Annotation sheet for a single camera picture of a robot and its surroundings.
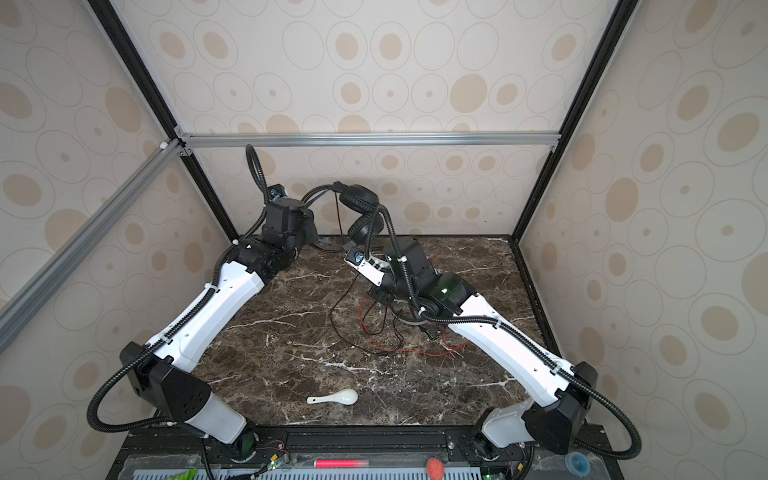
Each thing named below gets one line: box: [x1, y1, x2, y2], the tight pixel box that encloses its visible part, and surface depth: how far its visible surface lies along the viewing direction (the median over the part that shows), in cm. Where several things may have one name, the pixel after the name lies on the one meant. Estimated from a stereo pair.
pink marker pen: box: [313, 460, 369, 468], surface depth 72 cm
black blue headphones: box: [301, 181, 380, 243], surface depth 73 cm
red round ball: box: [426, 457, 445, 480], surface depth 70 cm
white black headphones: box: [391, 295, 445, 324], surface depth 48 cm
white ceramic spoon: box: [306, 388, 359, 406], surface depth 83 cm
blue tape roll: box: [565, 451, 591, 476], surface depth 72 cm
